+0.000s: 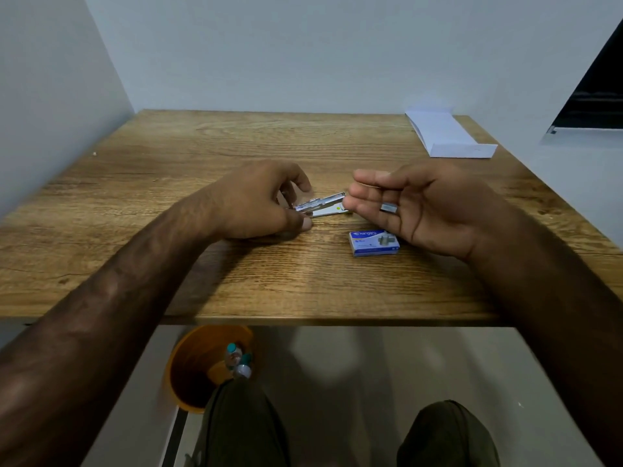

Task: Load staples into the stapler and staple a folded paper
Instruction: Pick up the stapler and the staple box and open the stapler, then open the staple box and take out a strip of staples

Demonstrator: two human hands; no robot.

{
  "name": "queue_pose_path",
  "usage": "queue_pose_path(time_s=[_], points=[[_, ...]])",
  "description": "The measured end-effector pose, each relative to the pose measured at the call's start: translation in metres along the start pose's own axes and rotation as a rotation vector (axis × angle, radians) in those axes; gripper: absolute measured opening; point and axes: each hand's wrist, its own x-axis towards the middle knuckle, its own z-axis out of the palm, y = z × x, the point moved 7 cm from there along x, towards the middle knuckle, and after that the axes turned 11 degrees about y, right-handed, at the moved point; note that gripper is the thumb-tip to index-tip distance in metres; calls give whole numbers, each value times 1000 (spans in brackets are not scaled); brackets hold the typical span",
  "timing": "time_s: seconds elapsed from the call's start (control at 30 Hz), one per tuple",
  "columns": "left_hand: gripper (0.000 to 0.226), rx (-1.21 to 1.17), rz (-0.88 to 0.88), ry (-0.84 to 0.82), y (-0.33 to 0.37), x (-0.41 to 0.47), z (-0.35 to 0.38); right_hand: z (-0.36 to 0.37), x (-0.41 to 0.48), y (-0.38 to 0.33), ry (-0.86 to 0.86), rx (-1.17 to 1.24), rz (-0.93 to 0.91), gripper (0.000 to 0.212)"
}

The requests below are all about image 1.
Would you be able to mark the person's right hand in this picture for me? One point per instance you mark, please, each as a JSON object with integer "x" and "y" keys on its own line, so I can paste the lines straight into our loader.
{"x": 438, "y": 209}

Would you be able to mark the person's left hand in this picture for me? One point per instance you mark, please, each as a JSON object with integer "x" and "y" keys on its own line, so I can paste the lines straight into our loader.
{"x": 248, "y": 204}

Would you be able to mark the single grey staples strip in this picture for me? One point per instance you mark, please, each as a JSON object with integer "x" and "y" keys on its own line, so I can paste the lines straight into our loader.
{"x": 389, "y": 208}

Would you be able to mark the white papers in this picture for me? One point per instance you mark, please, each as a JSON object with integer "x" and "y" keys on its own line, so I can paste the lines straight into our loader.
{"x": 448, "y": 138}

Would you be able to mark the blue staples box sleeve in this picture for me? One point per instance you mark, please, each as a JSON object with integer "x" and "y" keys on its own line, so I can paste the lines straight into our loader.
{"x": 372, "y": 243}

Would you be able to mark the yellow and silver stapler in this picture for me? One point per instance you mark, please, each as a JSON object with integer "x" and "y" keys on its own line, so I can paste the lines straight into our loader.
{"x": 323, "y": 204}

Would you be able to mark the person's left forearm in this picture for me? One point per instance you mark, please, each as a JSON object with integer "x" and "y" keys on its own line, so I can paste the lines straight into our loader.
{"x": 97, "y": 325}

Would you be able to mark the person's right forearm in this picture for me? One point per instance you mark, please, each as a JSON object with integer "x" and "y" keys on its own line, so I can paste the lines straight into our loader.
{"x": 555, "y": 311}

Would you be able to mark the person's left leg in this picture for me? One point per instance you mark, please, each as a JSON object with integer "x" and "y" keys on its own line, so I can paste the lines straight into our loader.
{"x": 238, "y": 428}

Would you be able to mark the person's leg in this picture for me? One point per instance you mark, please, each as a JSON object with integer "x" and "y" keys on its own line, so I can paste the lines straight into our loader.
{"x": 238, "y": 428}
{"x": 448, "y": 437}

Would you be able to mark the person's right leg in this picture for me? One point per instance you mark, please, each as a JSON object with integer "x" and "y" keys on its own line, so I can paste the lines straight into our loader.
{"x": 448, "y": 437}

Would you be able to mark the orange waste bin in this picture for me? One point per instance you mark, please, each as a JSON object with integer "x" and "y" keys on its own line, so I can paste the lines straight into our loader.
{"x": 194, "y": 369}

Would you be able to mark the black table leg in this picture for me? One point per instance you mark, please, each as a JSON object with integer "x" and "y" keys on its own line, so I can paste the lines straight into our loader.
{"x": 173, "y": 437}

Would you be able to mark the black window frame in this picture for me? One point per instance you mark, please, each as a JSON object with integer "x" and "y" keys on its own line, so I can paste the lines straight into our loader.
{"x": 598, "y": 97}

